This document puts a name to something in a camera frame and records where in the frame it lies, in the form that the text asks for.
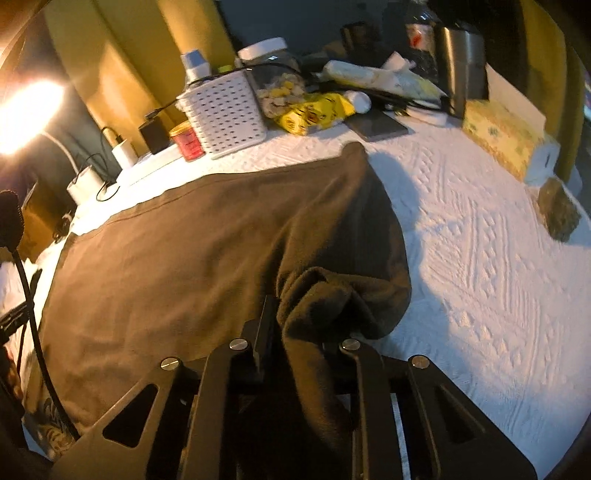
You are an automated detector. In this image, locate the pale yellow wipes pack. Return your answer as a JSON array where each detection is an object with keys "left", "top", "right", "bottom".
[{"left": 322, "top": 60, "right": 446, "bottom": 100}]

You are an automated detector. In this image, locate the dark smartphone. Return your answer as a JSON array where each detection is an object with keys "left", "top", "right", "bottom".
[{"left": 346, "top": 111, "right": 411, "bottom": 143}]

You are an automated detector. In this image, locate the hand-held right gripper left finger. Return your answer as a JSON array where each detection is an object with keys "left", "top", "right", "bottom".
[{"left": 48, "top": 295, "right": 278, "bottom": 480}]

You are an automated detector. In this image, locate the white plastic bottle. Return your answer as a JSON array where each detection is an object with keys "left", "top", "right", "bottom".
[{"left": 180, "top": 49, "right": 213, "bottom": 84}]

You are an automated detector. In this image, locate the clear water bottle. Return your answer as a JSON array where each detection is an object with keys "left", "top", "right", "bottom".
[{"left": 406, "top": 9, "right": 439, "bottom": 79}]

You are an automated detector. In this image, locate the cardboard box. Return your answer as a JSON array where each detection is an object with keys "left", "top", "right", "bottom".
[{"left": 18, "top": 182, "right": 70, "bottom": 259}]

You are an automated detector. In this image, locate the yellow-green tissue box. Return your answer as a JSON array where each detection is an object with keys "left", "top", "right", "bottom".
[{"left": 462, "top": 65, "right": 561, "bottom": 183}]

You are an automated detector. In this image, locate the steel tumbler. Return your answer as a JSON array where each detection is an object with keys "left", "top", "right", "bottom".
[{"left": 434, "top": 21, "right": 490, "bottom": 118}]

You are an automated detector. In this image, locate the white charger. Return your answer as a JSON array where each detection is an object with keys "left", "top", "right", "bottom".
[{"left": 112, "top": 141, "right": 138, "bottom": 168}]

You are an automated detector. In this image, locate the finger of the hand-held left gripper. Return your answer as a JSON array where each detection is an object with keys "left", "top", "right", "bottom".
[{"left": 0, "top": 302, "right": 34, "bottom": 344}]

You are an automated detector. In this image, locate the white desk lamp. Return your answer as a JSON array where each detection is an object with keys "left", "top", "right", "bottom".
[{"left": 0, "top": 78, "right": 106, "bottom": 205}]

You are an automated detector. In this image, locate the brown t-shirt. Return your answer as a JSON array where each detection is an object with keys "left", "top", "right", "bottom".
[{"left": 23, "top": 142, "right": 413, "bottom": 480}]

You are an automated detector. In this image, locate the white power strip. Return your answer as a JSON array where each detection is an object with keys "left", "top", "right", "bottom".
[{"left": 117, "top": 145, "right": 183, "bottom": 183}]

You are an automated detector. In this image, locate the black lamp cable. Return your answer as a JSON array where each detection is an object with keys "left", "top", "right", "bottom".
[{"left": 85, "top": 154, "right": 122, "bottom": 202}]

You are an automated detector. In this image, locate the yellow snack bag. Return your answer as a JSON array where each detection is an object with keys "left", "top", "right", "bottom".
[{"left": 272, "top": 91, "right": 356, "bottom": 137}]

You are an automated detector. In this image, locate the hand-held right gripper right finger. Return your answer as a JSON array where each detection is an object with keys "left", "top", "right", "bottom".
[{"left": 323, "top": 338, "right": 539, "bottom": 480}]

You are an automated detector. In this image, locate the red tin can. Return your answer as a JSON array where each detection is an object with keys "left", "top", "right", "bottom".
[{"left": 168, "top": 122, "right": 205, "bottom": 163}]

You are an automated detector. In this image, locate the white cloth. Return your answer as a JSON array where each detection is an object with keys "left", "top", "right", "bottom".
[{"left": 0, "top": 258, "right": 42, "bottom": 324}]

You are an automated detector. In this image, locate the black cable bundle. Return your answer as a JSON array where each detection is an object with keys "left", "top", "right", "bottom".
[{"left": 53, "top": 210, "right": 75, "bottom": 241}]

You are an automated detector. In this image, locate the white flat device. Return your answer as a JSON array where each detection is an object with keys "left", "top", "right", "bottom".
[{"left": 409, "top": 108, "right": 448, "bottom": 126}]

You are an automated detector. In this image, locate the white perforated plastic basket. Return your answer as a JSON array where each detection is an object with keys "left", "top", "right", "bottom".
[{"left": 177, "top": 74, "right": 269, "bottom": 160}]

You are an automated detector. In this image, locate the glass jar with white lid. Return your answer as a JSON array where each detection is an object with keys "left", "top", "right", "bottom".
[{"left": 238, "top": 38, "right": 308, "bottom": 121}]

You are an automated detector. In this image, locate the white tube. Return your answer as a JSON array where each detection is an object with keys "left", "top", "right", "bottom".
[{"left": 344, "top": 90, "right": 372, "bottom": 114}]

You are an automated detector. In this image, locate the dark mug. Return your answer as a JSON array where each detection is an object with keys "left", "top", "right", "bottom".
[{"left": 339, "top": 23, "right": 370, "bottom": 56}]

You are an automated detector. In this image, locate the black charger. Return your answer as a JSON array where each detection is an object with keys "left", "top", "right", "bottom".
[{"left": 139, "top": 119, "right": 171, "bottom": 155}]

